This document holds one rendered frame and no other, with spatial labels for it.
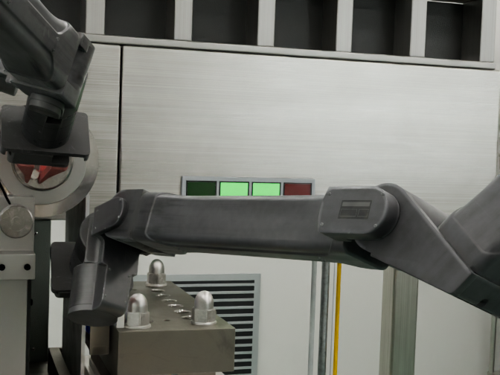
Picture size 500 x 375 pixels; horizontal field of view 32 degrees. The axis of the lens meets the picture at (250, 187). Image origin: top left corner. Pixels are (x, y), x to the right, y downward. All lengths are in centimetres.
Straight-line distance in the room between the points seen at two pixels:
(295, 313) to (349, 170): 258
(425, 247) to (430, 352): 388
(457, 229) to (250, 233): 24
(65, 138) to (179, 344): 33
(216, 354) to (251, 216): 42
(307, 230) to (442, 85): 100
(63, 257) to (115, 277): 15
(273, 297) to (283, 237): 335
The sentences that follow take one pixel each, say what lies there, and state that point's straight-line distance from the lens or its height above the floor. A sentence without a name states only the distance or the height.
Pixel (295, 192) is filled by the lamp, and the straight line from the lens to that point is 161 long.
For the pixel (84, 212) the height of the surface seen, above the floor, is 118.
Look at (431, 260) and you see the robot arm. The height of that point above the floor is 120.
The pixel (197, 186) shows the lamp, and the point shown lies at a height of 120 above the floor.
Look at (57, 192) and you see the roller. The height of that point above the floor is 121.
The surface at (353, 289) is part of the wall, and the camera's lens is 428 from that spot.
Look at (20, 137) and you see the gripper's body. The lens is 106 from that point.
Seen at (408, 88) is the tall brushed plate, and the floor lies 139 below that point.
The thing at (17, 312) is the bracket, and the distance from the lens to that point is 116.
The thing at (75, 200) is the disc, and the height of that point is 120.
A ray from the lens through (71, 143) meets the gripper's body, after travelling 106.
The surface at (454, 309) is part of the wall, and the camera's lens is 456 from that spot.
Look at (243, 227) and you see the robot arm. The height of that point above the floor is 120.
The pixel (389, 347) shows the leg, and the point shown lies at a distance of 193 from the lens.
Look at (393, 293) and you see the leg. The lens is 191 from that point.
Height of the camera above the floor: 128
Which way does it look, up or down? 3 degrees down
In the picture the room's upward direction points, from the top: 2 degrees clockwise
